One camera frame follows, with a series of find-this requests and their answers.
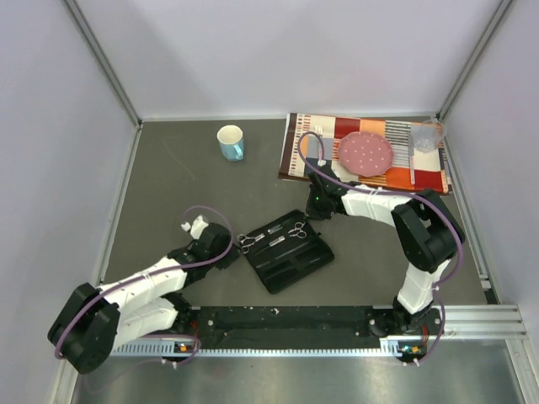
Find silver thinning scissors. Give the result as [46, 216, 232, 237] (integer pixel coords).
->
[237, 225, 282, 254]

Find silver straight scissors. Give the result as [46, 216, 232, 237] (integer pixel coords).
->
[269, 222, 307, 247]

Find long black barber comb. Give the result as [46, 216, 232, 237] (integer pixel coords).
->
[254, 244, 320, 270]

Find black zip tool case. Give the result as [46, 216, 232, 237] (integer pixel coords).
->
[237, 210, 334, 295]

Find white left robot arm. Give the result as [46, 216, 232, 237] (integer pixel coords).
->
[47, 215, 239, 375]

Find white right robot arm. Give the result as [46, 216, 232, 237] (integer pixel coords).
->
[306, 166, 465, 333]

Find pink polka dot plate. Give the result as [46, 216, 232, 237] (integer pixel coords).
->
[338, 131, 394, 177]

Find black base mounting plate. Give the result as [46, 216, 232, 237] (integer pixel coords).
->
[168, 305, 443, 349]

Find colourful patterned placemat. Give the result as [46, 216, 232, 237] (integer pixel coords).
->
[279, 113, 451, 194]

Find blue ceramic mug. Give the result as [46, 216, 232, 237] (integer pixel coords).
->
[216, 125, 244, 162]

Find clear plastic cup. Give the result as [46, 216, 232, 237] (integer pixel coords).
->
[411, 118, 446, 153]

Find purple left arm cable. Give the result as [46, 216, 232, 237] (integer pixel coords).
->
[54, 204, 234, 371]

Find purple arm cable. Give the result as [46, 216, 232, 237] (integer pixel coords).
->
[54, 204, 234, 371]
[296, 130, 466, 368]

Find pink handled fork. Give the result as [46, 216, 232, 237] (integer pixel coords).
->
[314, 125, 325, 167]

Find pink handled knife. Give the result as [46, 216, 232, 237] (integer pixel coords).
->
[408, 133, 416, 185]

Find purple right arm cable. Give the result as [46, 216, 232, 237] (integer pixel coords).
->
[296, 130, 466, 368]

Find grey slotted cable duct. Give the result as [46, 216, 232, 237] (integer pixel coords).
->
[110, 339, 404, 359]

